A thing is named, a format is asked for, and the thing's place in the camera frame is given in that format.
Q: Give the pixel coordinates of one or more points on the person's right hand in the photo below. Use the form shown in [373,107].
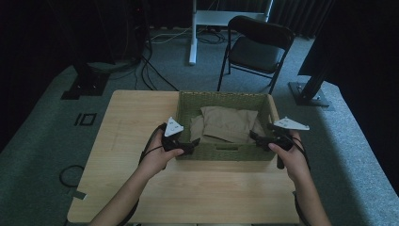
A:
[293,160]

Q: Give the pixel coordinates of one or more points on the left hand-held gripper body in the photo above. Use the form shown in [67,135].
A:
[171,142]

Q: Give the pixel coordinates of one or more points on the dark curtain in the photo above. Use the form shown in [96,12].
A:
[298,12]

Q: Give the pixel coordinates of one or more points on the white metal desk frame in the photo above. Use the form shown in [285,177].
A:
[213,17]

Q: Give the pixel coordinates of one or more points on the dark computer tower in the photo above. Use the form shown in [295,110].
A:
[125,28]

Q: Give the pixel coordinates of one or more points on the black folding chair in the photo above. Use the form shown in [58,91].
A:
[257,53]

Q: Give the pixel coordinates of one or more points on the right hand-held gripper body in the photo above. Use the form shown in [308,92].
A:
[282,139]

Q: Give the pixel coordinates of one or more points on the black stand with square base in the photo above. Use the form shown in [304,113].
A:
[86,84]

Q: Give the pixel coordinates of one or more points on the person's left hand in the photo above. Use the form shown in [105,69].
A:
[155,160]

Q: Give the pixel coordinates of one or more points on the khaki pants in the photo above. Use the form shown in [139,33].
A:
[227,124]

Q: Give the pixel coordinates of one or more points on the black stand with bolted base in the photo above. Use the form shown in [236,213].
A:
[309,94]

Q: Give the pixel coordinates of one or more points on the green woven basket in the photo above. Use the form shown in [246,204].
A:
[226,152]

